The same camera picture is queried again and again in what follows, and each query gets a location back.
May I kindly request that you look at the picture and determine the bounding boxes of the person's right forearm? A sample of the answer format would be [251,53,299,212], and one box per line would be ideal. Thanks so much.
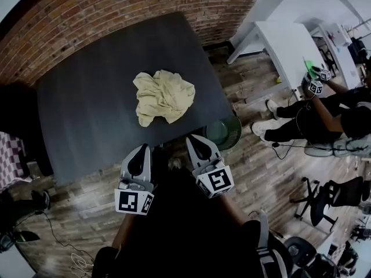
[216,193,250,229]

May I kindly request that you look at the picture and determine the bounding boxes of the grey chair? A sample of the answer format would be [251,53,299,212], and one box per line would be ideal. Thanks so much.
[283,236,320,273]

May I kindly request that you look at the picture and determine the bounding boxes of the person's left forearm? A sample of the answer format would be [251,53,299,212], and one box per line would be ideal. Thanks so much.
[111,212,137,251]

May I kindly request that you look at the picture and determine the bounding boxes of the person's black clothing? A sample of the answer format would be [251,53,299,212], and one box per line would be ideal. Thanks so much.
[94,166,294,278]

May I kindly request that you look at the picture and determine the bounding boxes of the grey striped shoulder strap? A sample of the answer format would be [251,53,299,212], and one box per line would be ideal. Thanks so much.
[254,209,288,278]

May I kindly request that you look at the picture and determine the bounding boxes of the black floor cable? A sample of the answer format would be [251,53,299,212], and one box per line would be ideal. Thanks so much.
[271,141,334,160]

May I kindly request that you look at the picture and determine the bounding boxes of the green object on desk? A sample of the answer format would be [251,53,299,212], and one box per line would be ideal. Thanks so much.
[303,57,320,78]

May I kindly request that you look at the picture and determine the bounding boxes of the large white desk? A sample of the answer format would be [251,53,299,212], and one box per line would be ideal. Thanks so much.
[227,20,323,101]

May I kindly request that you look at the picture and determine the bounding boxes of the purple checkered cloth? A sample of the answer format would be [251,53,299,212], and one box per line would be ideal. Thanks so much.
[0,131,33,191]

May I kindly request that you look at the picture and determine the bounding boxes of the pale yellow clothes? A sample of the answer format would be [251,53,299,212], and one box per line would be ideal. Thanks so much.
[132,69,196,128]

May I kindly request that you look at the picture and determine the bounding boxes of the black office chair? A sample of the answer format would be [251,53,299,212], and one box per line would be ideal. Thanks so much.
[290,175,371,233]

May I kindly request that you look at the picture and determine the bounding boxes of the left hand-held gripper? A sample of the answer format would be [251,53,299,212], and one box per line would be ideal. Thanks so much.
[114,144,158,215]

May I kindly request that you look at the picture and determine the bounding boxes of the green plastic basket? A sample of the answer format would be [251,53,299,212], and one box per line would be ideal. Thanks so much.
[202,115,243,152]

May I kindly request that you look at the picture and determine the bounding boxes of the thin floor cable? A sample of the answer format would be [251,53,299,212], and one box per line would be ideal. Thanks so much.
[28,209,97,273]

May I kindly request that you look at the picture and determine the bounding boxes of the small white desk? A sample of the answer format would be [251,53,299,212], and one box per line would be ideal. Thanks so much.
[318,23,361,90]

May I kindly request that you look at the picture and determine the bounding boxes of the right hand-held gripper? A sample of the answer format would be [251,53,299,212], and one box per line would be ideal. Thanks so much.
[185,134,235,199]

